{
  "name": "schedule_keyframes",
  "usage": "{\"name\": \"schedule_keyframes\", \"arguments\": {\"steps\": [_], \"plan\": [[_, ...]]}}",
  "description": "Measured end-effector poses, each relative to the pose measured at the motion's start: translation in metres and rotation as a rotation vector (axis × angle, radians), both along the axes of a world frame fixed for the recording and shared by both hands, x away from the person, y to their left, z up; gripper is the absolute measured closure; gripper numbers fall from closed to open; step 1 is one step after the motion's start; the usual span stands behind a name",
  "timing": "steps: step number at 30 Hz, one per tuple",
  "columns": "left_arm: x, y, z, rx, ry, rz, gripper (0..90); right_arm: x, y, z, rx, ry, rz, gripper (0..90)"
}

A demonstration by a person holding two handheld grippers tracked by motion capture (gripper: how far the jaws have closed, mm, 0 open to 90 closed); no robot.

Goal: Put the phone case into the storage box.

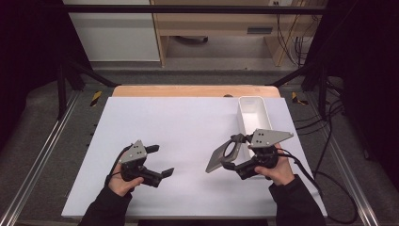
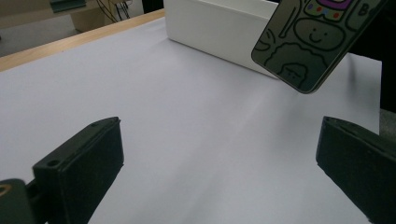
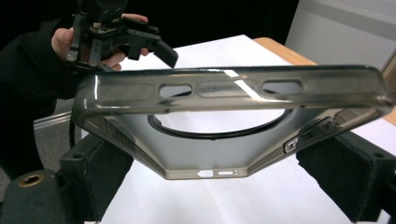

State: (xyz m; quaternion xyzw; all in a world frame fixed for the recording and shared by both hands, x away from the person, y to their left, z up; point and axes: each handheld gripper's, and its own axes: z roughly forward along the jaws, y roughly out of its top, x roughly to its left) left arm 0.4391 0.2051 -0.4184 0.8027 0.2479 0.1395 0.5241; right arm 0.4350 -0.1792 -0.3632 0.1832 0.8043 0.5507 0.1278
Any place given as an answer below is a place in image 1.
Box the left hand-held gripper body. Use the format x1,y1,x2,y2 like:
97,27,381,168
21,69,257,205
118,139,165,188

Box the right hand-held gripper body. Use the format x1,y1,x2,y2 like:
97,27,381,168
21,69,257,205
233,128,295,181

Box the patterned phone case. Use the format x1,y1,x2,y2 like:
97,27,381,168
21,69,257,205
205,139,243,174

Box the white plastic bin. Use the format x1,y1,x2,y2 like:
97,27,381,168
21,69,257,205
237,95,281,177

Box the person's right hand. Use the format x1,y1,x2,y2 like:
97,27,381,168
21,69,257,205
254,142,296,186

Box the person's left hand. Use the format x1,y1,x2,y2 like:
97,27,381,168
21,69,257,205
107,163,145,198

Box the white table cover board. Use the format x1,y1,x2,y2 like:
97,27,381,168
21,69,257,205
60,96,328,219

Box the yellow black warning tape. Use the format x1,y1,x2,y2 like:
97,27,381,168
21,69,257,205
291,91,309,106
89,90,103,107

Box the black metal stand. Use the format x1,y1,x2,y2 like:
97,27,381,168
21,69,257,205
266,60,328,119
56,59,121,121

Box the light wooden desk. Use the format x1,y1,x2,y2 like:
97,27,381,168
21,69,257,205
150,0,327,68

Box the white cabinet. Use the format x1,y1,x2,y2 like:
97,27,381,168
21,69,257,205
61,0,161,62

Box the black curtain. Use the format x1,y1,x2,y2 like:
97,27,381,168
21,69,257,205
0,0,92,152
307,0,399,189

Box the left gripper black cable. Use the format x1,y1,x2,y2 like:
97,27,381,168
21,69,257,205
104,145,133,186

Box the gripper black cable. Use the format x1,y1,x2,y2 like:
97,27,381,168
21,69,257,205
104,145,133,186
277,149,359,225

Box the black floor cables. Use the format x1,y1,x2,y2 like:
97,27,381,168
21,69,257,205
295,78,346,149

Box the aluminium rail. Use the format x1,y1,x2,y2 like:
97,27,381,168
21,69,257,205
0,90,81,226
305,93,380,226

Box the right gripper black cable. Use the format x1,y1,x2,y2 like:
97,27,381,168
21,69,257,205
277,149,359,225

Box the hanging black cable bundle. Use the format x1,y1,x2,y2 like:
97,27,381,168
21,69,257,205
276,13,314,67

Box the black horizontal frame bar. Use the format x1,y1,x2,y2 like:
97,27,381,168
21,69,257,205
60,4,330,15

